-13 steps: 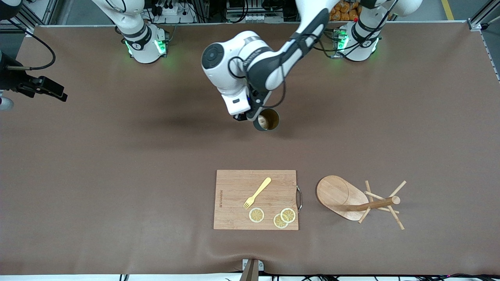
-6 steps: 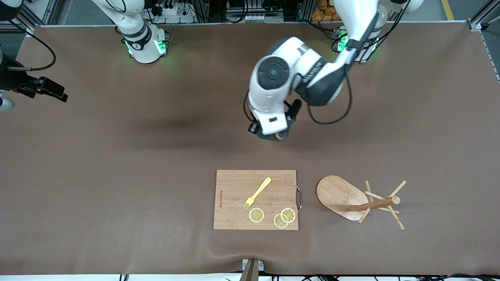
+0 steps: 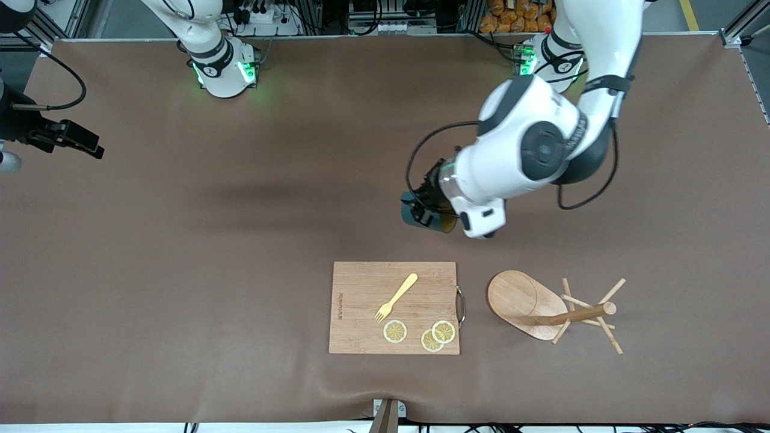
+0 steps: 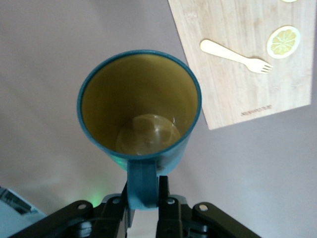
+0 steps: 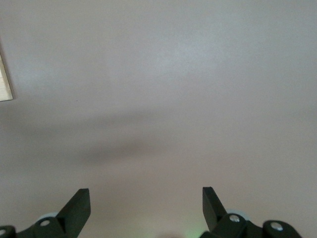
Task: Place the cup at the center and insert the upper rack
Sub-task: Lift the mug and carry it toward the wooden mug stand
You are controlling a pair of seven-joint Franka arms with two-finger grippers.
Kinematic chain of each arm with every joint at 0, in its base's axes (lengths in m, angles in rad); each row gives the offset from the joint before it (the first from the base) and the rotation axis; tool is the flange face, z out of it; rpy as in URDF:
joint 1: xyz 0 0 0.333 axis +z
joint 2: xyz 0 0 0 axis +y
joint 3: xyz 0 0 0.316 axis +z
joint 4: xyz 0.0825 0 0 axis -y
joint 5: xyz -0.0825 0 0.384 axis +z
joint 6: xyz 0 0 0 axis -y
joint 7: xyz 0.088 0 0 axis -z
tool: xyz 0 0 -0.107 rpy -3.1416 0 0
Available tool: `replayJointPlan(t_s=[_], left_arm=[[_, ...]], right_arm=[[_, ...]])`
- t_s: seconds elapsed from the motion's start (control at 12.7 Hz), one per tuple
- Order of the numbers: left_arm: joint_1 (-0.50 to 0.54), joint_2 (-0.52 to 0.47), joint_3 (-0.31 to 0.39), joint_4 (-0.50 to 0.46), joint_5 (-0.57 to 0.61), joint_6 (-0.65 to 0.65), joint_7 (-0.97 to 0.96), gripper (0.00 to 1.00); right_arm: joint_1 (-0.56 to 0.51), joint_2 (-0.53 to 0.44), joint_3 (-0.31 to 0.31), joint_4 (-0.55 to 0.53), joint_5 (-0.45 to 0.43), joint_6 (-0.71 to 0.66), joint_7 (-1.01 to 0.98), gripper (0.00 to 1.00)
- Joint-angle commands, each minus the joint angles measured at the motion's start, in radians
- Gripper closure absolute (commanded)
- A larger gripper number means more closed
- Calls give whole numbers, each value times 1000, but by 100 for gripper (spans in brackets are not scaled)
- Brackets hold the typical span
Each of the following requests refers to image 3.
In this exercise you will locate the white power strip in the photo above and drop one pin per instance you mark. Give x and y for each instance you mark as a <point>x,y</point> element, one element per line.
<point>264,18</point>

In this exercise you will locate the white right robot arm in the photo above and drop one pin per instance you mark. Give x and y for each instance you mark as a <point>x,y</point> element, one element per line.
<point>225,72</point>

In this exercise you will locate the aluminium frame strut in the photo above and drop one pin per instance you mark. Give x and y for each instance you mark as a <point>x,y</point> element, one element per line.
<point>731,36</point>
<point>75,18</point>

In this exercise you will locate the brown table mat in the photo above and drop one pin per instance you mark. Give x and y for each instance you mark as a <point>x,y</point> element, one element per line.
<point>240,180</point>

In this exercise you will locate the dark teal cup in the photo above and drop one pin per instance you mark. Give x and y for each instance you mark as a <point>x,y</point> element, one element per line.
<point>409,213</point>

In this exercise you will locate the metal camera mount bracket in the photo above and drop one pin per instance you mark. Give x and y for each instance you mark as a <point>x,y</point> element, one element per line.
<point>388,421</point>

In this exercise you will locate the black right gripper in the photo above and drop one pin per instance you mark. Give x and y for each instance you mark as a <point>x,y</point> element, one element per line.
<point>23,125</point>

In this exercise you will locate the lemon slice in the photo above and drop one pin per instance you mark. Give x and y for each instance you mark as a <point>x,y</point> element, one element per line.
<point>443,331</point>
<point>394,331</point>
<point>428,344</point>

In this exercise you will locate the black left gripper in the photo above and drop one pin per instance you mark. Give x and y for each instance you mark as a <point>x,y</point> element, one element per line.
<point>432,187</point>

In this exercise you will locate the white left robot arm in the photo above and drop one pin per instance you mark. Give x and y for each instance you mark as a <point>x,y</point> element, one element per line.
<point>541,150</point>

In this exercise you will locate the orange bread rolls pile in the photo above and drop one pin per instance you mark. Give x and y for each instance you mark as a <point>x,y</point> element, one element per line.
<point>511,21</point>

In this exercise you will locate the wooden mug tree rack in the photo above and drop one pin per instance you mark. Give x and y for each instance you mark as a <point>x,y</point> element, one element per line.
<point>511,297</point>

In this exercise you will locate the yellow plastic fork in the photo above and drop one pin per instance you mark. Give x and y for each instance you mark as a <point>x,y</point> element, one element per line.
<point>400,293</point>

